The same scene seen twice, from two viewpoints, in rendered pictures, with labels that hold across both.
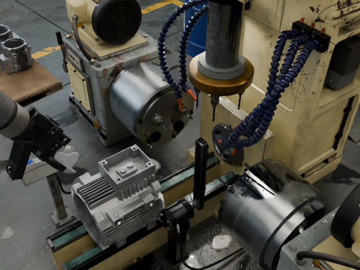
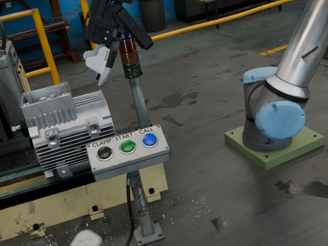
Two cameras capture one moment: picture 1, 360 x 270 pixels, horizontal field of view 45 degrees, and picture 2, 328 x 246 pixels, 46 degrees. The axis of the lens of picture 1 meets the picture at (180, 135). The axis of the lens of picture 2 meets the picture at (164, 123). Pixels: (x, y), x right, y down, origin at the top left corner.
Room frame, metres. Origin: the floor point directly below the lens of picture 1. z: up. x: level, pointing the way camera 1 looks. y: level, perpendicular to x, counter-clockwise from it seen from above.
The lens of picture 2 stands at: (1.53, 0.80, 1.47)
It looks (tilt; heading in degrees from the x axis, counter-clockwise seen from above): 27 degrees down; 206
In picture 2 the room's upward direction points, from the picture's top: 11 degrees counter-clockwise
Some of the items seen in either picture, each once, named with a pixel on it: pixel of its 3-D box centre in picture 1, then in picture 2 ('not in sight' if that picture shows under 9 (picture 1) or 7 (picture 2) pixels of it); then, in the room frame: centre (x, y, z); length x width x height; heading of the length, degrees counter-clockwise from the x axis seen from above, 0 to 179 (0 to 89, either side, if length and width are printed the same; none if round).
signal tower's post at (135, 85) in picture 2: not in sight; (134, 80); (0.41, 0.18, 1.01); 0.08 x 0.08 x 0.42; 36
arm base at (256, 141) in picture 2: not in sight; (266, 125); (0.47, 0.63, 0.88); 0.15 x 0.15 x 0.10
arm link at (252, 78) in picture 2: not in sight; (264, 91); (0.48, 0.63, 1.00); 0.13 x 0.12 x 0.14; 20
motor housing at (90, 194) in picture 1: (118, 201); (75, 133); (0.79, 0.17, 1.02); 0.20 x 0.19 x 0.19; 127
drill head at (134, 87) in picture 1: (143, 96); not in sight; (1.26, 0.13, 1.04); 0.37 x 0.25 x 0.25; 36
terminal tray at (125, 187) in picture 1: (127, 172); (50, 106); (0.81, 0.14, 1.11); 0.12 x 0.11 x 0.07; 127
